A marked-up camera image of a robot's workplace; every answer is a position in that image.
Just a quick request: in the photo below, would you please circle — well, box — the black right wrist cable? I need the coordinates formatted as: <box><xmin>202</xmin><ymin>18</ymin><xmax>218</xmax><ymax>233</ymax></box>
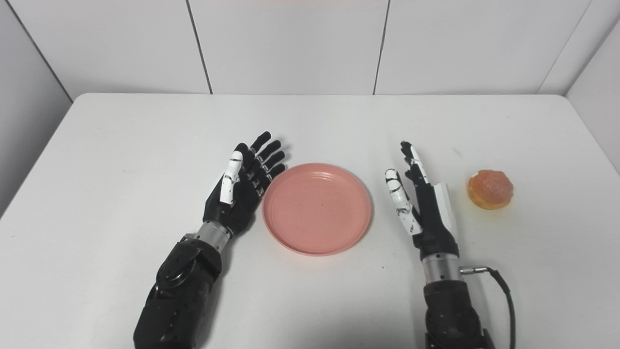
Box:
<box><xmin>460</xmin><ymin>265</ymin><xmax>517</xmax><ymax>349</ymax></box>

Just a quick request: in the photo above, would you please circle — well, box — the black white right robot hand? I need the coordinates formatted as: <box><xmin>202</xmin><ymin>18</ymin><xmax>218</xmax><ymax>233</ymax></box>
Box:
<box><xmin>385</xmin><ymin>141</ymin><xmax>460</xmax><ymax>261</ymax></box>

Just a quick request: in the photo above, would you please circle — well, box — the pink round plate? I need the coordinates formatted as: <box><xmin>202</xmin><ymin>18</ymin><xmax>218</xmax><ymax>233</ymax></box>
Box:
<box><xmin>262</xmin><ymin>163</ymin><xmax>373</xmax><ymax>256</ymax></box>

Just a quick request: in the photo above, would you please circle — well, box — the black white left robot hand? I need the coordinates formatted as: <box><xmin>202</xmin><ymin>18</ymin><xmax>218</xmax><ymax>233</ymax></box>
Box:
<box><xmin>202</xmin><ymin>131</ymin><xmax>287</xmax><ymax>238</ymax></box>

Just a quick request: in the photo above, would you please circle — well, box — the orange cream puff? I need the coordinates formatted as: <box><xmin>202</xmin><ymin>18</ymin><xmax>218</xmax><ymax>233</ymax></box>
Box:
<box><xmin>467</xmin><ymin>169</ymin><xmax>514</xmax><ymax>210</ymax></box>

